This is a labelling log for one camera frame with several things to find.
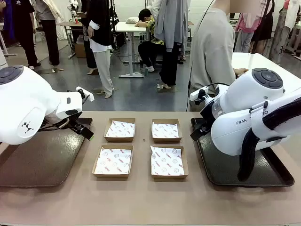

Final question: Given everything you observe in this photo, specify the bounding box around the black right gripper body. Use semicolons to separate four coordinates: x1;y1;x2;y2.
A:
199;102;216;132

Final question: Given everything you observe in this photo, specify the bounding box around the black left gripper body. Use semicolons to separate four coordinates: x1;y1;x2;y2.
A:
68;115;87;136

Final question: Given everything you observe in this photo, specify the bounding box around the kraft paper food box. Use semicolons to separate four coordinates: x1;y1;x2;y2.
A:
149;145;189;180
103;117;136;142
151;118;183;144
91;144;134;178

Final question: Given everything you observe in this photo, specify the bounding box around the dark grey plastic tray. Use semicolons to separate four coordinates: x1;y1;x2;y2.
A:
190;117;295;188

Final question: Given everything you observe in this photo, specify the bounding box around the dark brown plastic tray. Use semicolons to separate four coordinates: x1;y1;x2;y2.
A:
0;117;94;188

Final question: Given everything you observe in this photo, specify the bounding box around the white red-printed liner paper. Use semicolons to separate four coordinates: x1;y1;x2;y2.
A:
105;120;136;138
150;145;185;176
95;145;132;175
152;121;178;139

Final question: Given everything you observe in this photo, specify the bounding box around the person in beige sweater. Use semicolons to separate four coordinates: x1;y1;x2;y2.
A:
189;0;250;112

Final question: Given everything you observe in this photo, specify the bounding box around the person in beige wide trousers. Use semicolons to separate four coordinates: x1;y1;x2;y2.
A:
80;0;115;99

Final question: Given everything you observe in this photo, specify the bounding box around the cardboard box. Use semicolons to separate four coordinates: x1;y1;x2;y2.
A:
74;41;87;58

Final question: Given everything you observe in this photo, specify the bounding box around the person in black trousers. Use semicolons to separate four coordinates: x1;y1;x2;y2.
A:
34;0;64;72

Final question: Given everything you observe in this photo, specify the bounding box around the seated person in yellow shirt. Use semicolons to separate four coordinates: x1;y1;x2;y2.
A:
137;8;165;73

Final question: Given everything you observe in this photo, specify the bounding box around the person in grey cardigan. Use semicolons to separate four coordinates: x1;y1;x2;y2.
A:
151;0;190;89

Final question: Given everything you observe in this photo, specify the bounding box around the person in pink shirt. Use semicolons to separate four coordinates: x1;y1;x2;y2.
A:
235;13;262;54

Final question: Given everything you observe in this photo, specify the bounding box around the white floor appliance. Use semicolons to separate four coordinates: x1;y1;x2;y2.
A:
0;47;7;67

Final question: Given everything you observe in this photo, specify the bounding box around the wooden desk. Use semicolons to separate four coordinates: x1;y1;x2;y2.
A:
57;20;84;59

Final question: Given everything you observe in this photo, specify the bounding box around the person in black dress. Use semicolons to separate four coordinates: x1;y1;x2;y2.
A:
249;9;275;55

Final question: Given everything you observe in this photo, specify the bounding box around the person in patterned trousers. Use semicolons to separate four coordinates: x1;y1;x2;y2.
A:
269;0;301;57

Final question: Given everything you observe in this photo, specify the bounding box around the white height-adjustable desk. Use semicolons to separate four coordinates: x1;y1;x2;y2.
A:
115;16;151;79

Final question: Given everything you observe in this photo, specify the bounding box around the person in black clothes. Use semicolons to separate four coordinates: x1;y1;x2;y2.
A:
8;0;40;69

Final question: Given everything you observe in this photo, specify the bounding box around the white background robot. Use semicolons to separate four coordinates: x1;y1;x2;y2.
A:
67;0;82;19

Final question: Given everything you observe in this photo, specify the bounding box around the small white side table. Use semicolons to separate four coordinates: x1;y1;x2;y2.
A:
0;21;17;57

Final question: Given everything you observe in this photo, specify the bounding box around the blue hanging garment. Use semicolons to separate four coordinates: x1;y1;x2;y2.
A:
2;0;16;47

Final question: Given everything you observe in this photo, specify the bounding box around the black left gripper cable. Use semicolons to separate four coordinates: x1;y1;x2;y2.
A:
37;117;71;132

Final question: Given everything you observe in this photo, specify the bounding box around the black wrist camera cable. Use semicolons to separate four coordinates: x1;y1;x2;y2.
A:
206;82;230;93

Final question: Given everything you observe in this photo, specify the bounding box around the thin black hanging cable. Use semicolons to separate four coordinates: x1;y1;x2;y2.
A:
186;0;215;112

